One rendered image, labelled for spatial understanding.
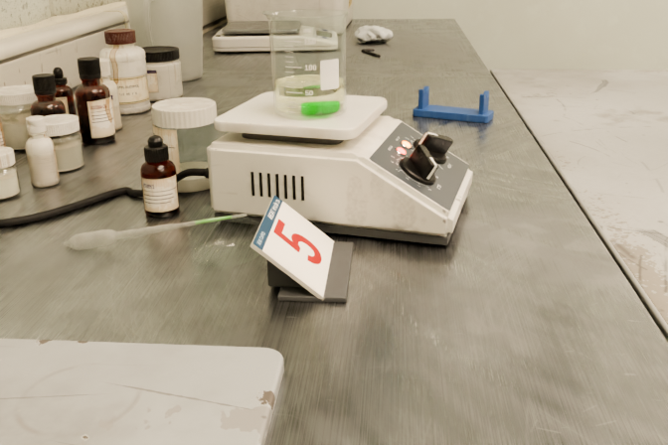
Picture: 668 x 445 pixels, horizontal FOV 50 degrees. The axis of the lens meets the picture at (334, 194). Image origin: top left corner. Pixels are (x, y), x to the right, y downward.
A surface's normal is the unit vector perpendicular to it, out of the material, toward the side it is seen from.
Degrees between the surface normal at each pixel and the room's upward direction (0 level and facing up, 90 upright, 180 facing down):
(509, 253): 0
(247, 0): 93
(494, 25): 90
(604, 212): 0
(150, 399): 0
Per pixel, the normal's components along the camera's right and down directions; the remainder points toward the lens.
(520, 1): -0.08, 0.34
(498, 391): -0.01, -0.94
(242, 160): -0.29, 0.33
